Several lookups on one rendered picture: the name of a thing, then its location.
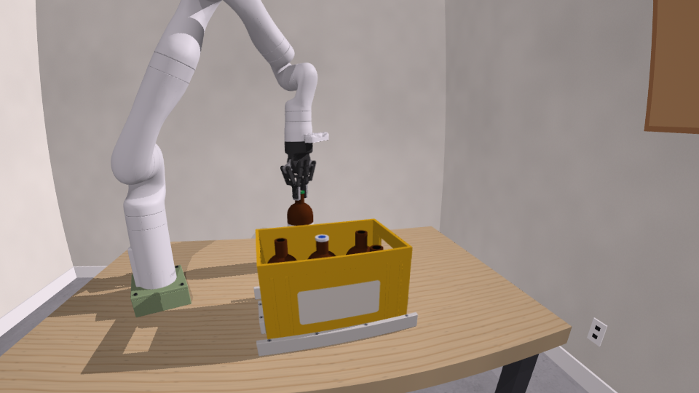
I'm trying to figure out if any white flat bar with screws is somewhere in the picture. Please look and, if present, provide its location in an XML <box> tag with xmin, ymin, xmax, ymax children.
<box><xmin>256</xmin><ymin>301</ymin><xmax>418</xmax><ymax>356</ymax></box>

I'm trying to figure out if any brown glass bottle with white label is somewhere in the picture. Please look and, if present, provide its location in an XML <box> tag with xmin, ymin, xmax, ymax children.
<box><xmin>287</xmin><ymin>190</ymin><xmax>314</xmax><ymax>226</ymax></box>

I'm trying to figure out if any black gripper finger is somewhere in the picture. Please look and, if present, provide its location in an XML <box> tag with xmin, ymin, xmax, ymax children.
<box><xmin>280</xmin><ymin>159</ymin><xmax>304</xmax><ymax>201</ymax></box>
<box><xmin>300</xmin><ymin>160</ymin><xmax>316</xmax><ymax>198</ymax></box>

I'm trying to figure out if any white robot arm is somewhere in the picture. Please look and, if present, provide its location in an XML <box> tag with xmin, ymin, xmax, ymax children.
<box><xmin>111</xmin><ymin>0</ymin><xmax>328</xmax><ymax>290</ymax></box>

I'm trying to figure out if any yellow crate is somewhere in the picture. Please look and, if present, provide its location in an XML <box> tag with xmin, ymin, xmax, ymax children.
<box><xmin>256</xmin><ymin>218</ymin><xmax>413</xmax><ymax>339</ymax></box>

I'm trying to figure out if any brown glass bottle with beige label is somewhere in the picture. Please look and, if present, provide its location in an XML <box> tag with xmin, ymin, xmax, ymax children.
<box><xmin>308</xmin><ymin>234</ymin><xmax>336</xmax><ymax>259</ymax></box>

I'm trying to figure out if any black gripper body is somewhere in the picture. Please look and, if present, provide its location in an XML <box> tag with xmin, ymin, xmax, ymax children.
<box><xmin>285</xmin><ymin>141</ymin><xmax>313</xmax><ymax>174</ymax></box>

